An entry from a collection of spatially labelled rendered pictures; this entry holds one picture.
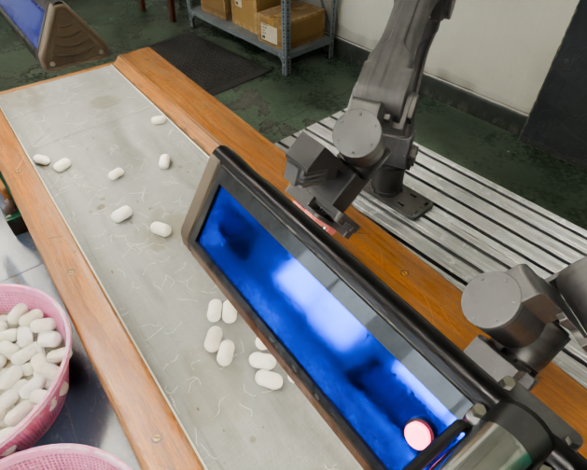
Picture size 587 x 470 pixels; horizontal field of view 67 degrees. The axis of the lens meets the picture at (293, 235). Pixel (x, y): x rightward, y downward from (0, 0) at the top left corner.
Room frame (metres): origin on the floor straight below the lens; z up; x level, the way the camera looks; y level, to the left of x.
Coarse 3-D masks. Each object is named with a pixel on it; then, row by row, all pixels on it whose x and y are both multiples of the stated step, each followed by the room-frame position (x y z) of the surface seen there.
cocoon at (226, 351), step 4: (224, 340) 0.32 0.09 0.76; (228, 340) 0.32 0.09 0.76; (220, 344) 0.32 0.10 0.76; (224, 344) 0.31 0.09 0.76; (228, 344) 0.31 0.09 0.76; (232, 344) 0.32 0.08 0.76; (220, 348) 0.31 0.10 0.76; (224, 348) 0.31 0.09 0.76; (228, 348) 0.31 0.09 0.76; (232, 348) 0.31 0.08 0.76; (220, 352) 0.30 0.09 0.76; (224, 352) 0.30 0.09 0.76; (228, 352) 0.30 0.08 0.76; (232, 352) 0.31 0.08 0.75; (220, 356) 0.30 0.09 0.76; (224, 356) 0.30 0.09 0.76; (228, 356) 0.30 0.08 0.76; (232, 356) 0.30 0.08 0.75; (220, 360) 0.29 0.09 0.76; (224, 360) 0.29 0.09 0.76; (228, 360) 0.29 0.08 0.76; (220, 364) 0.29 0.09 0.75; (224, 364) 0.29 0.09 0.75; (228, 364) 0.29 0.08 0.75
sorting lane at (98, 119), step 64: (64, 128) 0.88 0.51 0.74; (128, 128) 0.88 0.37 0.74; (64, 192) 0.65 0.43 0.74; (128, 192) 0.65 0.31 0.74; (192, 192) 0.65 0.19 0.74; (128, 256) 0.49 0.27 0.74; (192, 256) 0.49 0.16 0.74; (128, 320) 0.37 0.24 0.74; (192, 320) 0.37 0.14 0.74; (192, 384) 0.27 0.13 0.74; (256, 384) 0.27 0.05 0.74; (256, 448) 0.19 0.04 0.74; (320, 448) 0.19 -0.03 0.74
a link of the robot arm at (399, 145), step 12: (444, 0) 0.74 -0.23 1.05; (432, 12) 0.74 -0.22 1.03; (432, 24) 0.74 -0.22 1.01; (432, 36) 0.74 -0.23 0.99; (420, 48) 0.74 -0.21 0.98; (420, 60) 0.73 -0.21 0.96; (420, 72) 0.73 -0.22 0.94; (384, 132) 0.71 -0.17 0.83; (408, 132) 0.70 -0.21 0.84; (396, 144) 0.70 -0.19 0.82; (408, 144) 0.69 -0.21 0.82; (396, 156) 0.69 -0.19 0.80
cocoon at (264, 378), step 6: (258, 372) 0.28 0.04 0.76; (264, 372) 0.27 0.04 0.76; (270, 372) 0.28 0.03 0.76; (258, 378) 0.27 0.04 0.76; (264, 378) 0.27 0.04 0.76; (270, 378) 0.27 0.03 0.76; (276, 378) 0.27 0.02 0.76; (282, 378) 0.27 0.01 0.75; (264, 384) 0.26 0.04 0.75; (270, 384) 0.26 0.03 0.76; (276, 384) 0.26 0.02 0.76; (282, 384) 0.26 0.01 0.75
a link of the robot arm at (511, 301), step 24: (480, 288) 0.27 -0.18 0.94; (504, 288) 0.26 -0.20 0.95; (528, 288) 0.25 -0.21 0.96; (552, 288) 0.29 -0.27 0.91; (480, 312) 0.24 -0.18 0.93; (504, 312) 0.24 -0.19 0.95; (528, 312) 0.24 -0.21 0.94; (552, 312) 0.24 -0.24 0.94; (504, 336) 0.23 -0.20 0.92; (528, 336) 0.23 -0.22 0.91; (576, 336) 0.23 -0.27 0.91
